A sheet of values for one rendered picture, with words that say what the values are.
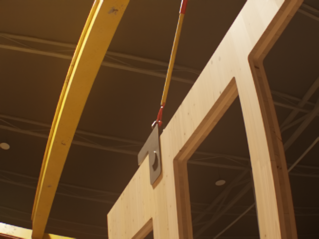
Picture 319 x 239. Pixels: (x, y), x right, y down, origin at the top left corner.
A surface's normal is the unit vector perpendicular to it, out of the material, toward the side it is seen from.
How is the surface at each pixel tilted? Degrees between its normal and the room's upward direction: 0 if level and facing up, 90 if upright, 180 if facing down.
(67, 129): 180
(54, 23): 180
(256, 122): 90
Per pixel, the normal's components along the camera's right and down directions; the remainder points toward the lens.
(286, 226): 0.36, -0.58
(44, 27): 0.07, 0.77
